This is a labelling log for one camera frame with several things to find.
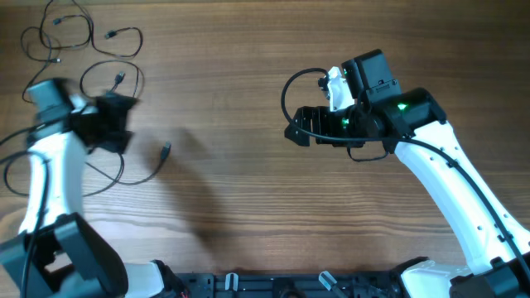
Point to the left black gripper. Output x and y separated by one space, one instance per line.
116 107

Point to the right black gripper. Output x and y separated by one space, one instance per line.
305 114

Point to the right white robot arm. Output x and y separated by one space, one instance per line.
366 104

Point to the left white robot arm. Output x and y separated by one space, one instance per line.
56 253

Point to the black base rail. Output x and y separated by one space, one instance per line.
232 285

